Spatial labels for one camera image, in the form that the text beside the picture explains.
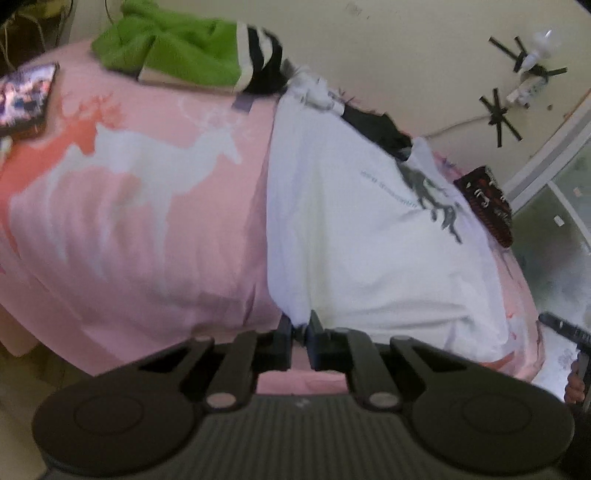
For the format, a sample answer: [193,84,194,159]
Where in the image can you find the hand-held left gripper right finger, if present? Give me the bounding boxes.
[305,310,467,411]

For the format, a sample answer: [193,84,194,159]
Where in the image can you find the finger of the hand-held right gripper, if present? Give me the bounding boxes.
[539,311,591,366]

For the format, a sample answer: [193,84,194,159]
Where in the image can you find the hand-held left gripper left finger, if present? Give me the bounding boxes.
[136,316,296,411]

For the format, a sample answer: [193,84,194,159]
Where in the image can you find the white printed t-shirt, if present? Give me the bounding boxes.
[265,95,515,361]

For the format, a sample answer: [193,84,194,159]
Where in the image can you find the person's right hand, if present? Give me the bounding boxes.
[564,362,585,405]

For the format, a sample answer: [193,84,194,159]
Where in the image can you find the red black patterned cloth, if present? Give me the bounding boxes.
[454,166,514,248]

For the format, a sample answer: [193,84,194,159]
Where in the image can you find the white framed window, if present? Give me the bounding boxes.
[501,88,591,333]

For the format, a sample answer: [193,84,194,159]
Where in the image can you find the pink printed bedsheet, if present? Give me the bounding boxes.
[0,39,548,398]

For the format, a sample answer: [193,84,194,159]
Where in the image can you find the white cloth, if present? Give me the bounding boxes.
[288,69,345,114]

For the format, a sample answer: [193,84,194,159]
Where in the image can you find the white plug adapter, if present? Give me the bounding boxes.
[519,30,562,75]

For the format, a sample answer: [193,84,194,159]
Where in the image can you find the black white striped garment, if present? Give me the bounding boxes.
[233,21,296,96]

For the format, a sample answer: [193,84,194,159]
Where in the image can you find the green towel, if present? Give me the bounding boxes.
[91,0,241,88]

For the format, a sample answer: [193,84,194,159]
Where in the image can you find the smartphone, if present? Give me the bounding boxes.
[0,62,61,139]

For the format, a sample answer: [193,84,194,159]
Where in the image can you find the white wall cable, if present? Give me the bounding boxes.
[422,113,497,139]

